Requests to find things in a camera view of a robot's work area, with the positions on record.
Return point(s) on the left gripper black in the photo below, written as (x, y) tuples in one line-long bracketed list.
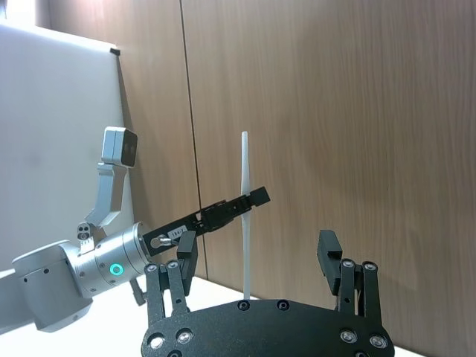
[(175, 231)]

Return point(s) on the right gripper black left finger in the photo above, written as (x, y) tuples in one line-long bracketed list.
[(186, 256)]

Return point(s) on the small black clip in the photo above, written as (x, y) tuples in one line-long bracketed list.
[(115, 51)]

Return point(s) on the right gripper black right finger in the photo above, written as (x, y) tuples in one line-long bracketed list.
[(329, 256)]

